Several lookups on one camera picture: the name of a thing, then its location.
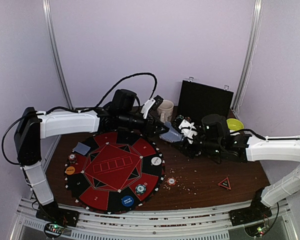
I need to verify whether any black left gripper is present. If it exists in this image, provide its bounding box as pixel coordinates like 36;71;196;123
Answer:
118;110;169;138

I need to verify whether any grey playing card deck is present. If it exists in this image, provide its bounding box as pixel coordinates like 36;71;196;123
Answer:
159;121;184;143

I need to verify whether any white dealer button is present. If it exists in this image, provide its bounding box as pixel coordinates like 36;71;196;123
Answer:
150;156;163;166

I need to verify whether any orange white chip stack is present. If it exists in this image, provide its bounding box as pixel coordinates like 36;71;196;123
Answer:
167;177;177;186

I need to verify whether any green white chip stack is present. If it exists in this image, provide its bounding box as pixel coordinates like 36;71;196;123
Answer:
135;184;147;195

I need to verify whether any blue small blind button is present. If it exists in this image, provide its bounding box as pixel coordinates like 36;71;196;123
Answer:
121;195;134;207

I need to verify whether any grey dealt playing cards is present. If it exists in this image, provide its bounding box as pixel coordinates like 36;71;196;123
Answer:
73;142;91;156

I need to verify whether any red white chip stack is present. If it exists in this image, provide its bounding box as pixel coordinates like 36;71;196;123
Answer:
68;153;77;164

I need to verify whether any orange big blind button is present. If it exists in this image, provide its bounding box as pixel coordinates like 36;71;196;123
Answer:
64;166;76;176

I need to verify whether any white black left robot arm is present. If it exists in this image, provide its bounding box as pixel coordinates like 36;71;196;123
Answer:
13;89;167;222

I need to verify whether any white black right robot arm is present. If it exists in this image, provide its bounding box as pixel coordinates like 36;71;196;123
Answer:
177;114;300;221

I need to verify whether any cream ceramic mug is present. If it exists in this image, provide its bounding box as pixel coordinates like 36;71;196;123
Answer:
157;99;174;123

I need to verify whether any green plastic bowl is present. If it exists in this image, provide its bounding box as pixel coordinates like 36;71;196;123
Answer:
226;118;245;131

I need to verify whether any black poker chip case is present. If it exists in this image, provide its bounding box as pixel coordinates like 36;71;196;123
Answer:
177;80;234;125

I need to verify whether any black red triangular token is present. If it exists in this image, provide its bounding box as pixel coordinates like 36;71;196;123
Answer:
217;177;232;191

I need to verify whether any round red black poker mat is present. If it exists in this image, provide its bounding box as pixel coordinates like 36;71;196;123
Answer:
65;130;165;214

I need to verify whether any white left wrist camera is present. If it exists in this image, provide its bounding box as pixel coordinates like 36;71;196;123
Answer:
141;95;164;119

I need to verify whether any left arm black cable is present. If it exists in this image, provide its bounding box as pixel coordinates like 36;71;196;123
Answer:
2;72;158;166

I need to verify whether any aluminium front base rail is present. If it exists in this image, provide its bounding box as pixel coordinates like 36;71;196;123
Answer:
8;198;300;240

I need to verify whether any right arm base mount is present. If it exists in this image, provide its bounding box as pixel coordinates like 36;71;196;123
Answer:
229;205;272;226

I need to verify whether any right aluminium frame post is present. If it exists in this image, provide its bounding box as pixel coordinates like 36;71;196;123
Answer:
232;0;263;116

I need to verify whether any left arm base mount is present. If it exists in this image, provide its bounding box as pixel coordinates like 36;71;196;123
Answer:
35;200;80;227

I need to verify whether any aluminium corner frame post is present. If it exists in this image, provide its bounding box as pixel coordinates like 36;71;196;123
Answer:
41;0;75;110

